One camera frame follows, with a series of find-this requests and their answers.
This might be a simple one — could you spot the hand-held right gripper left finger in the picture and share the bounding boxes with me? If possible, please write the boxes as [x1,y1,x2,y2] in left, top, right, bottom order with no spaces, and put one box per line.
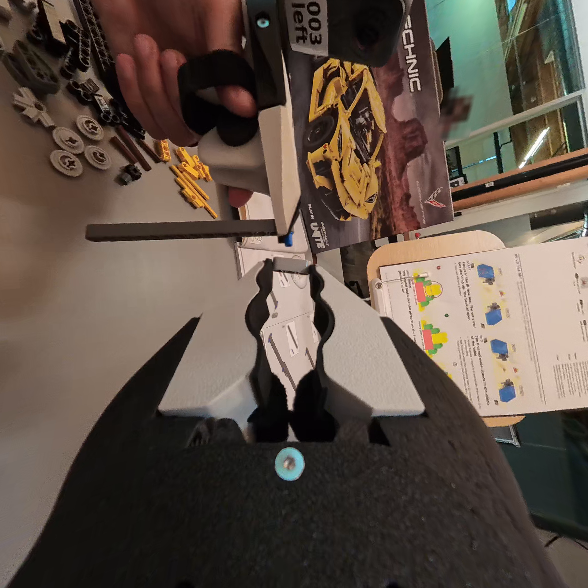
[157,258,277,442]

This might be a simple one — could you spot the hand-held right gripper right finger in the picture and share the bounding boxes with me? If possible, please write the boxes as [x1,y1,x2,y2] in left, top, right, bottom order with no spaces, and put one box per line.
[296,264,425,442]

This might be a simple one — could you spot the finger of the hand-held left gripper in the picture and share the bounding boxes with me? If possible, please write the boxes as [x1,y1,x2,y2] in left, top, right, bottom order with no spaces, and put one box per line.
[257,103,303,237]

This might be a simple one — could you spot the light grey lego connector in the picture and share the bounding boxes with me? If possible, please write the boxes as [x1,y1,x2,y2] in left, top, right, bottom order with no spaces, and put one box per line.
[273,256,314,273]

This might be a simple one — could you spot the long grey lego beam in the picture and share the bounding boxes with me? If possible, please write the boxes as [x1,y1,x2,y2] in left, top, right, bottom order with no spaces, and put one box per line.
[85,219,278,243]

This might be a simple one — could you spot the lego instruction booklet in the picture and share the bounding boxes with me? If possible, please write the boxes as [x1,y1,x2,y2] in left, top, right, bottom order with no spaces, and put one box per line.
[234,202,322,396]

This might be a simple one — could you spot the lego set box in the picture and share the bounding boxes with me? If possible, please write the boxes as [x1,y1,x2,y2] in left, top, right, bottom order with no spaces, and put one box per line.
[287,0,455,254]

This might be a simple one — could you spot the pile of yellow lego pieces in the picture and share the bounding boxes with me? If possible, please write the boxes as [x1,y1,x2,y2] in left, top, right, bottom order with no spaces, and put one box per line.
[154,138,219,220]

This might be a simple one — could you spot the brown lego axle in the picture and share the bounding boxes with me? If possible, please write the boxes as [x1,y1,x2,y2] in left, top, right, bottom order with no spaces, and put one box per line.
[110,133,152,172]
[117,126,161,164]

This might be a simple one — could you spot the pile of black lego pieces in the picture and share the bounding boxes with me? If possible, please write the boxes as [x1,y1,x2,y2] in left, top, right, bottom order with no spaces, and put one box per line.
[25,0,148,138]

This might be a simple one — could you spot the grey lego wheel hub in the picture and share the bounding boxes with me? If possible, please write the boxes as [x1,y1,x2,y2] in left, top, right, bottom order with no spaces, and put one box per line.
[76,115,105,141]
[52,126,85,154]
[84,145,112,171]
[50,149,84,178]

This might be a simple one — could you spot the grey cross lego piece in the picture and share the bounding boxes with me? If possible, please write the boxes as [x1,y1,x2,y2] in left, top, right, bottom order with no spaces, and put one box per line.
[11,87,57,130]

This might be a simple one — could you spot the person's left hand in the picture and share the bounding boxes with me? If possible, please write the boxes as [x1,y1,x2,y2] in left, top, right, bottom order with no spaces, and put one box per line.
[92,0,258,209]

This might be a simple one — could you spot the wooden book stand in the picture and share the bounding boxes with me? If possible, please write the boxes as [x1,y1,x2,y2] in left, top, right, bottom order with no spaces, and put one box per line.
[367,230,588,428]

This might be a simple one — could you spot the printed instruction sheet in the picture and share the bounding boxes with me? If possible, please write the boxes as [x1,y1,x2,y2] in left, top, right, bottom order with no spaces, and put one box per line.
[379,236,588,416]

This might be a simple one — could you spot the dark grey lego frame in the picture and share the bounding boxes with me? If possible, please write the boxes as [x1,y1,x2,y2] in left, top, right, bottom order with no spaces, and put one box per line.
[2,39,61,95]

